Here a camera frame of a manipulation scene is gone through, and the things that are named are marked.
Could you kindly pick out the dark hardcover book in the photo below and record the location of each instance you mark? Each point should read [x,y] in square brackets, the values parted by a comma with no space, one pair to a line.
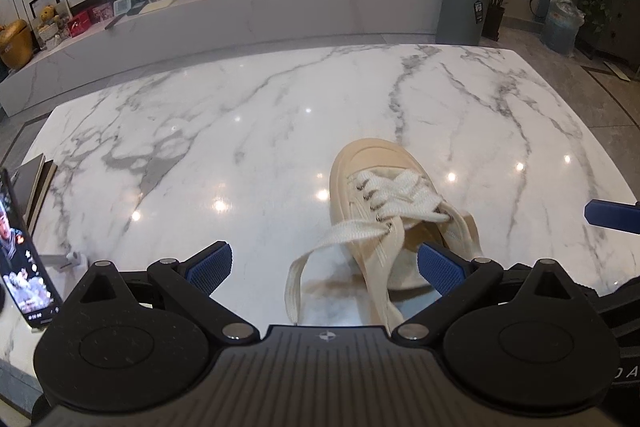
[45,197]
[30,187]

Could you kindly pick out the beige canvas shoe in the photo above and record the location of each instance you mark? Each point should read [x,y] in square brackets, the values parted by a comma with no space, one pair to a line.
[370,157]

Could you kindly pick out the smartphone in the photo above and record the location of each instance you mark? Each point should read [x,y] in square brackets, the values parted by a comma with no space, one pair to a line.
[20,267]

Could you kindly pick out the grey drawer cabinet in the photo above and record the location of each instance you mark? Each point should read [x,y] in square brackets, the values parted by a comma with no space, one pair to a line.
[625,22]

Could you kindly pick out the flat cardboard sheet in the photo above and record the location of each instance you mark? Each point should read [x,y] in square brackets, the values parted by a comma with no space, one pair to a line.
[617,69]

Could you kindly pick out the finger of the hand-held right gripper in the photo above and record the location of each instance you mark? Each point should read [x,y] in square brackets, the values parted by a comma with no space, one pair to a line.
[615,217]

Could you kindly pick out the white phone stand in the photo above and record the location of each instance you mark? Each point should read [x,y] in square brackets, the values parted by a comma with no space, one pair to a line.
[65,264]

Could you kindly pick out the white shoelace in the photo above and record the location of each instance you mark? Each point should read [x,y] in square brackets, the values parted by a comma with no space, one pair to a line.
[350,232]

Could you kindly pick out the dark remote control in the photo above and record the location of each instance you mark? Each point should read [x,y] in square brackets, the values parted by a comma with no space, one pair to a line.
[114,22]

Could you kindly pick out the grey trash bin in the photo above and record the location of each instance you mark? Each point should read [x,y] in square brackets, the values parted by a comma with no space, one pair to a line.
[462,12]

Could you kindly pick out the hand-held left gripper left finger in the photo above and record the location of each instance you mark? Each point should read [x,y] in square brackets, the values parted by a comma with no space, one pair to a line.
[210,264]

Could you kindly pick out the golden ornament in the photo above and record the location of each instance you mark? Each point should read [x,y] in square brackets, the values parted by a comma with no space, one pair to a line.
[12,44]

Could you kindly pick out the white digital clock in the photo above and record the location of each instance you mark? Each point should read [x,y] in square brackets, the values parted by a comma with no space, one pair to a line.
[123,7]

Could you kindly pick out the black picture frame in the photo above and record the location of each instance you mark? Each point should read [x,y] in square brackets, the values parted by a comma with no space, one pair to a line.
[42,2]

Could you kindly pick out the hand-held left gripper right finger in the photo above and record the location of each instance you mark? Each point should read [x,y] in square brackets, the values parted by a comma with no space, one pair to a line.
[440,269]

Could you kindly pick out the grey stone television console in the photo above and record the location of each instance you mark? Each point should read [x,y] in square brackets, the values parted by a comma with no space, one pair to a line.
[250,12]

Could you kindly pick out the teddy bear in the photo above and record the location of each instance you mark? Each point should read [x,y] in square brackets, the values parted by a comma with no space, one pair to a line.
[50,27]

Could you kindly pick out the blue water jug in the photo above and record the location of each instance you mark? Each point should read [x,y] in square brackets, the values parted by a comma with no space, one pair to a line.
[562,27]

